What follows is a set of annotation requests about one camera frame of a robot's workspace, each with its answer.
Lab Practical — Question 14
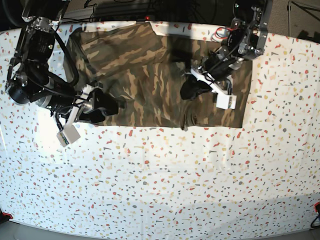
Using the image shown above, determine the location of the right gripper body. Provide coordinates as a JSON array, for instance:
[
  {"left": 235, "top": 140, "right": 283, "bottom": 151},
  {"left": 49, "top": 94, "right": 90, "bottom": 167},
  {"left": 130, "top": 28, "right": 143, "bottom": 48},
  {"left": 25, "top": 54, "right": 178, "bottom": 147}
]
[{"left": 53, "top": 84, "right": 127, "bottom": 147}]

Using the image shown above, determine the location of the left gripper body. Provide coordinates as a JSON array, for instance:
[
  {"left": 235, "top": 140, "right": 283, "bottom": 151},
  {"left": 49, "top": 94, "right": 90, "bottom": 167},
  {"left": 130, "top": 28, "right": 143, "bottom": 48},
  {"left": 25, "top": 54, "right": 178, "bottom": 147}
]
[{"left": 180, "top": 53, "right": 238, "bottom": 110}]

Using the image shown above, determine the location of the camouflage T-shirt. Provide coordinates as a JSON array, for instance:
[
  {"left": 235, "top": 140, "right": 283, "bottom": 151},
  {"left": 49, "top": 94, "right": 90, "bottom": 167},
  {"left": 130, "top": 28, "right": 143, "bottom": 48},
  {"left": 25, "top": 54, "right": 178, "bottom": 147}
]
[{"left": 66, "top": 22, "right": 253, "bottom": 130}]

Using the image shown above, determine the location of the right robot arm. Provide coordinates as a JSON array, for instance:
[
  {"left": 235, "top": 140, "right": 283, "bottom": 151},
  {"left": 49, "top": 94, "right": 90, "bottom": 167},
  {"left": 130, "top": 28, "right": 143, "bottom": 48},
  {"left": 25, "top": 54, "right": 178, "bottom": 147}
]
[{"left": 1, "top": 0, "right": 120, "bottom": 147}]

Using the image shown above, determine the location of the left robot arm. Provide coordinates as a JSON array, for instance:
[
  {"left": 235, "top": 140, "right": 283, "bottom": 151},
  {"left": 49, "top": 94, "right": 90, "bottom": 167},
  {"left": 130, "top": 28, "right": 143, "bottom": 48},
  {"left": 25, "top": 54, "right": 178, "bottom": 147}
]
[{"left": 180, "top": 0, "right": 273, "bottom": 110}]

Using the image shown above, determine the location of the black power strip red light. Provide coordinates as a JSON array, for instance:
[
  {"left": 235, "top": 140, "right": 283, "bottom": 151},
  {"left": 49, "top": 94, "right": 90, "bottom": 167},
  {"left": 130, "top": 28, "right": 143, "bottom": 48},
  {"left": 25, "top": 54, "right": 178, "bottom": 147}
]
[{"left": 92, "top": 11, "right": 156, "bottom": 22}]

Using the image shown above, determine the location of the terrazzo pattern tablecloth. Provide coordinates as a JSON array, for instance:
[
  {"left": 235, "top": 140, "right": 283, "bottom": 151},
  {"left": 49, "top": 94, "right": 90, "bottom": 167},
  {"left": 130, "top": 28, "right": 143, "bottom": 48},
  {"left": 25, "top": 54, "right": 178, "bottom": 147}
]
[{"left": 0, "top": 34, "right": 320, "bottom": 240}]

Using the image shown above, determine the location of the red clamp left corner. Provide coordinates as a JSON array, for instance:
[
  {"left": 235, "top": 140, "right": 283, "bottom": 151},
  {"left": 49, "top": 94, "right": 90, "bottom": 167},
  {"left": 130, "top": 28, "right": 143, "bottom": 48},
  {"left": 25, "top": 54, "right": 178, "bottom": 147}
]
[{"left": 0, "top": 211, "right": 13, "bottom": 224}]

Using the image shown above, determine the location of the red clamp corner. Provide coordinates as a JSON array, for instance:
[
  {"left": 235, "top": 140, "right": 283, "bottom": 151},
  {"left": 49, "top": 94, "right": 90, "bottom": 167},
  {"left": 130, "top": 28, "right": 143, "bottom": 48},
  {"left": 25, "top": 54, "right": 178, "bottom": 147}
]
[
  {"left": 0, "top": 211, "right": 13, "bottom": 224},
  {"left": 314, "top": 202, "right": 320, "bottom": 216}
]

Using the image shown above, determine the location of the red clamp right corner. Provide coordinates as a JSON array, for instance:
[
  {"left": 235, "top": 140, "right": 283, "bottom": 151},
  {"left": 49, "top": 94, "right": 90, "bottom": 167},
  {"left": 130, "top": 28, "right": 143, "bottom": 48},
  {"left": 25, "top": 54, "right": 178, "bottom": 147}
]
[{"left": 314, "top": 202, "right": 320, "bottom": 216}]

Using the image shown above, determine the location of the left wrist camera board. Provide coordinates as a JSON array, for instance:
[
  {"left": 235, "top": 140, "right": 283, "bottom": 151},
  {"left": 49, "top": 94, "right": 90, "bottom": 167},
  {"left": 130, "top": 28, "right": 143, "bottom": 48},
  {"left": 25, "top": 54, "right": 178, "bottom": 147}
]
[{"left": 228, "top": 94, "right": 237, "bottom": 110}]

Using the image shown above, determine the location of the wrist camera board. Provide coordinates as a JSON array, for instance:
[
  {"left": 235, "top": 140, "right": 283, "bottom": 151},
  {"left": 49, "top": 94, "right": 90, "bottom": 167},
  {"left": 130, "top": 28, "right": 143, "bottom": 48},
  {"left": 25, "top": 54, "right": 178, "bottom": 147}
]
[
  {"left": 228, "top": 94, "right": 237, "bottom": 110},
  {"left": 56, "top": 132, "right": 70, "bottom": 147}
]

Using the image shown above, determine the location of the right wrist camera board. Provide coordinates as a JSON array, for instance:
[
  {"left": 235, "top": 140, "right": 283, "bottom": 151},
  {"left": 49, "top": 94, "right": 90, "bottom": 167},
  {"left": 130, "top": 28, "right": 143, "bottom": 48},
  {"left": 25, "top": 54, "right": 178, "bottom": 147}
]
[{"left": 56, "top": 132, "right": 70, "bottom": 147}]

